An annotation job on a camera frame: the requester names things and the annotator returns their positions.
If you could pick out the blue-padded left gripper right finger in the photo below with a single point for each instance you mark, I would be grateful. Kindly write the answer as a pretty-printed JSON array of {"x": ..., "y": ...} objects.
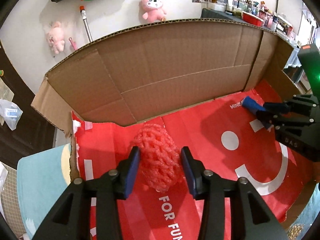
[{"x": 251, "y": 218}]

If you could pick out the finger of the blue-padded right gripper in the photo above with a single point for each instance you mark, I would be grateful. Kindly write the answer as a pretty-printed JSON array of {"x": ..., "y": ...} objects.
[
  {"x": 252, "y": 105},
  {"x": 266, "y": 118}
]

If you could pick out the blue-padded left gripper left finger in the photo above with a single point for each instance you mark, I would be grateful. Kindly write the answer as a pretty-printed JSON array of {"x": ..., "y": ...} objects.
[{"x": 69, "y": 218}]

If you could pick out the red mesh bath sponge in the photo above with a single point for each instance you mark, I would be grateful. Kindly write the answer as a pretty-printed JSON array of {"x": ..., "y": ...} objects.
[{"x": 160, "y": 162}]

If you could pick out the teal star blanket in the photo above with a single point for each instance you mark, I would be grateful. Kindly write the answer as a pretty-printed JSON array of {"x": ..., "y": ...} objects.
[{"x": 41, "y": 179}]

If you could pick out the side table grey cloth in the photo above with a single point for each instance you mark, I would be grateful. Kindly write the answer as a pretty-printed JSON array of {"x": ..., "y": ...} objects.
[{"x": 293, "y": 60}]

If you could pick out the cardboard box red lining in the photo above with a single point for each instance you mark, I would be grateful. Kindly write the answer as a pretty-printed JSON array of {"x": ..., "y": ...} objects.
[{"x": 189, "y": 76}]

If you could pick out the red basin on table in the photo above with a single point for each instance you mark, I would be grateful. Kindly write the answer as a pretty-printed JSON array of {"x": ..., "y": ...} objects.
[{"x": 252, "y": 19}]

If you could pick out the plastic bag on door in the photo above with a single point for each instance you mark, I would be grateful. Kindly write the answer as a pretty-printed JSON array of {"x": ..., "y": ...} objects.
[{"x": 11, "y": 113}]

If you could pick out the pink fox plush on wall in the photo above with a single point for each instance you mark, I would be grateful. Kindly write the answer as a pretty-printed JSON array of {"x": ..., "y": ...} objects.
[{"x": 153, "y": 10}]

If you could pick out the pink broom handle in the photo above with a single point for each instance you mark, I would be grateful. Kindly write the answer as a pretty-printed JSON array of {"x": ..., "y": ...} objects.
[{"x": 73, "y": 44}]

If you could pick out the pink pig plush on wall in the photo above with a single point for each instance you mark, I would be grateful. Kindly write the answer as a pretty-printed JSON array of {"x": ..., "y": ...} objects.
[{"x": 56, "y": 38}]

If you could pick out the mop handle orange grip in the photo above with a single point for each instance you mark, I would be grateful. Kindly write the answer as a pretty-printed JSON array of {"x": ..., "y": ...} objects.
[{"x": 84, "y": 18}]

